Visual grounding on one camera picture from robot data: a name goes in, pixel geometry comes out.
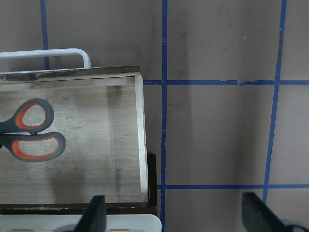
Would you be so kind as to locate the dark wooden drawer box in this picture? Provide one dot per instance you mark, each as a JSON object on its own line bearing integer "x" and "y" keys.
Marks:
{"x": 92, "y": 142}

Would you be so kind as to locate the white plastic tray box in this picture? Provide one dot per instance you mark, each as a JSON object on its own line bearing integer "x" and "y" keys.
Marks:
{"x": 66, "y": 223}

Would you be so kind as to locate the white drawer handle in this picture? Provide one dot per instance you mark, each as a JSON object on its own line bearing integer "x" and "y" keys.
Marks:
{"x": 48, "y": 53}

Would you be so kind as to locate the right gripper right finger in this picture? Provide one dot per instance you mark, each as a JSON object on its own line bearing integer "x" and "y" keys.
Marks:
{"x": 257, "y": 217}

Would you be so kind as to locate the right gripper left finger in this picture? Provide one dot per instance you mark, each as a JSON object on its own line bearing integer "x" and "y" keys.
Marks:
{"x": 94, "y": 218}

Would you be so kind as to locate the grey orange scissors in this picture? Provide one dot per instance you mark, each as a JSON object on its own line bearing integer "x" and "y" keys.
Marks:
{"x": 14, "y": 130}

